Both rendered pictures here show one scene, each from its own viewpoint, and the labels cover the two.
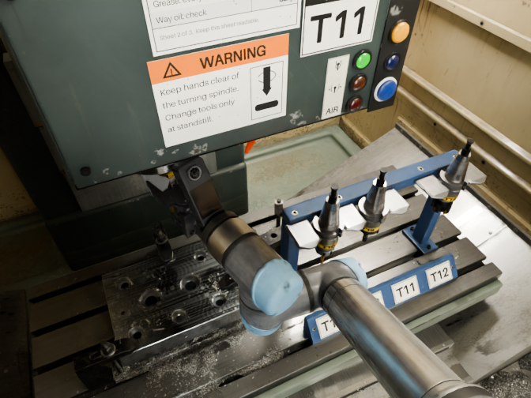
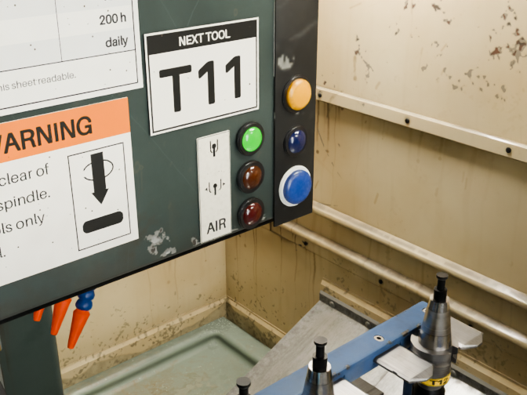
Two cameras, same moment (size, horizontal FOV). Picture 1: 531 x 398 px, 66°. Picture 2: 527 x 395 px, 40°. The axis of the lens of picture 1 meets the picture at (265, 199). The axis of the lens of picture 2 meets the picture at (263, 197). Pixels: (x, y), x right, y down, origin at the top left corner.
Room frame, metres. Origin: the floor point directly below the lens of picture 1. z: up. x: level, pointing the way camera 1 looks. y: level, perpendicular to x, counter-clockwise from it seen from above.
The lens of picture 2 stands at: (-0.04, 0.02, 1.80)
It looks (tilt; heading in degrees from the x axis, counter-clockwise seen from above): 24 degrees down; 344
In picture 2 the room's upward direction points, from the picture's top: straight up
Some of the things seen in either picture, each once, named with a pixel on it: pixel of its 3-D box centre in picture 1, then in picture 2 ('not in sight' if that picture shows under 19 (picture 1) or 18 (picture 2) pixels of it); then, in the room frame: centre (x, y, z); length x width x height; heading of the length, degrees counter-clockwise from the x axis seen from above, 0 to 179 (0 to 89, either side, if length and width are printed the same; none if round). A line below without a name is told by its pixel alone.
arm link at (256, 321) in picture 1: (271, 301); not in sight; (0.36, -0.01, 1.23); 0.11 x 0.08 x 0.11; 108
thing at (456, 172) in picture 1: (459, 165); (437, 320); (0.68, -0.43, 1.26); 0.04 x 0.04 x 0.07
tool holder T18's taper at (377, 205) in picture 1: (376, 194); (318, 389); (0.59, -0.23, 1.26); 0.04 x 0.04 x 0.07
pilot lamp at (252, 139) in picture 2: (363, 60); (251, 139); (0.48, -0.12, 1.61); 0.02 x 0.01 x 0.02; 115
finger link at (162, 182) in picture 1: (154, 186); not in sight; (0.52, 0.20, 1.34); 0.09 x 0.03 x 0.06; 54
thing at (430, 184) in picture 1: (433, 187); (407, 365); (0.66, -0.38, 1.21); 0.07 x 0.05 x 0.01; 25
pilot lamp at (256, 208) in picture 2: (355, 104); (252, 213); (0.48, -0.12, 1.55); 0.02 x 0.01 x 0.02; 115
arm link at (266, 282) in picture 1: (263, 275); not in sight; (0.35, 0.00, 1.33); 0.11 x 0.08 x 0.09; 41
